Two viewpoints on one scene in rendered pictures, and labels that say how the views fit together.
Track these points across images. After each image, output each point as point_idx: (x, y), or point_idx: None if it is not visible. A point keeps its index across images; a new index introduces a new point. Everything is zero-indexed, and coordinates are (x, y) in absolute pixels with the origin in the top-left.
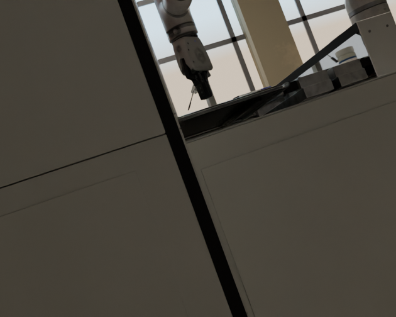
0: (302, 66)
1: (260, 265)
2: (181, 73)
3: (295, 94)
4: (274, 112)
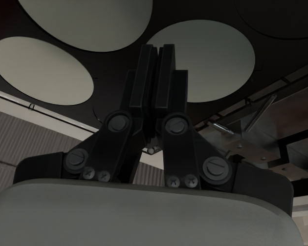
0: (301, 191)
1: None
2: None
3: (202, 135)
4: (39, 125)
